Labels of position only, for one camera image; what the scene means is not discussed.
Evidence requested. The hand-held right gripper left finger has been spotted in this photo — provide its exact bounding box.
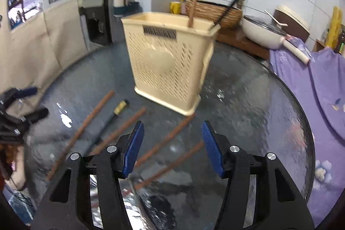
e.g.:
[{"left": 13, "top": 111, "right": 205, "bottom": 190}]
[{"left": 31, "top": 121, "right": 144, "bottom": 230}]

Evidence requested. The cream perforated utensil holder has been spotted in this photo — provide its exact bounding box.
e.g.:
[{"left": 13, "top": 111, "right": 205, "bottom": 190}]
[{"left": 120, "top": 11, "right": 221, "bottom": 116}]

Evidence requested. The beige cloth cover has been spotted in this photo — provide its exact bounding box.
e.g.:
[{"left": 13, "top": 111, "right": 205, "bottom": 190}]
[{"left": 0, "top": 0, "right": 90, "bottom": 94}]

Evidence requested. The white spoon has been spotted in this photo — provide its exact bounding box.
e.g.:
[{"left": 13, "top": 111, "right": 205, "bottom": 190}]
[{"left": 264, "top": 10, "right": 289, "bottom": 27}]

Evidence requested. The brown and cream box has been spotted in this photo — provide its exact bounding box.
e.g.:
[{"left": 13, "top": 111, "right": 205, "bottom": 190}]
[{"left": 273, "top": 5, "right": 311, "bottom": 42}]

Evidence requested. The wooden counter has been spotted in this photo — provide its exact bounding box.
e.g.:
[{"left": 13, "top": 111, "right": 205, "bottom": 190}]
[{"left": 216, "top": 30, "right": 270, "bottom": 60}]

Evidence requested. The glass pan lid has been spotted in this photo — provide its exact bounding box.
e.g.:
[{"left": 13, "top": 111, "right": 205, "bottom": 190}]
[{"left": 243, "top": 15, "right": 287, "bottom": 36}]

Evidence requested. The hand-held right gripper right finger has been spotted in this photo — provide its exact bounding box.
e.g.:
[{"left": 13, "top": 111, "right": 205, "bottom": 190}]
[{"left": 201, "top": 120, "right": 316, "bottom": 230}]

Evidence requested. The cream frying pan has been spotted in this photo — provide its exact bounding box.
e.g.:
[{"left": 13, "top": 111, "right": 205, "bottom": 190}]
[{"left": 241, "top": 14, "right": 311, "bottom": 66}]

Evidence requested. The purple floral cloth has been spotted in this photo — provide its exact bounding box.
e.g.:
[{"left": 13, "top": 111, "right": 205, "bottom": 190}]
[{"left": 269, "top": 39, "right": 345, "bottom": 226}]

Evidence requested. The teal wall holder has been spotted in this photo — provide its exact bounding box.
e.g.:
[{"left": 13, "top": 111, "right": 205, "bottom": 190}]
[{"left": 113, "top": 2, "right": 142, "bottom": 17}]

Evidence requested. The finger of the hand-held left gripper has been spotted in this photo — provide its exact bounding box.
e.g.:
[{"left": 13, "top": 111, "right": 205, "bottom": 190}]
[
  {"left": 17, "top": 107, "right": 50, "bottom": 126},
  {"left": 7, "top": 86, "right": 38, "bottom": 101}
]

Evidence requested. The water dispenser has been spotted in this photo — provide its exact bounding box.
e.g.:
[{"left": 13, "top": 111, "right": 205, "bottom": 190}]
[{"left": 78, "top": 0, "right": 114, "bottom": 48}]

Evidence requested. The yellow packet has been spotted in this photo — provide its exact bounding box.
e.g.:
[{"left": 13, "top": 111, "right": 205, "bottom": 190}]
[{"left": 327, "top": 6, "right": 343, "bottom": 50}]

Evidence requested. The yellow cup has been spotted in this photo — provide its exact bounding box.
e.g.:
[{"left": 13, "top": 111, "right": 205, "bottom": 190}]
[{"left": 169, "top": 1, "right": 182, "bottom": 15}]

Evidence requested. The black chopstick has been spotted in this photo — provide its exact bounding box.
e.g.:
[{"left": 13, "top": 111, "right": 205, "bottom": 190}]
[
  {"left": 83, "top": 100, "right": 130, "bottom": 156},
  {"left": 212, "top": 0, "right": 259, "bottom": 29}
]

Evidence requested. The woven basket sink basin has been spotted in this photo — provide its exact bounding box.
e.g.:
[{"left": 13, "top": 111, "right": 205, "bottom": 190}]
[{"left": 185, "top": 0, "right": 243, "bottom": 29}]

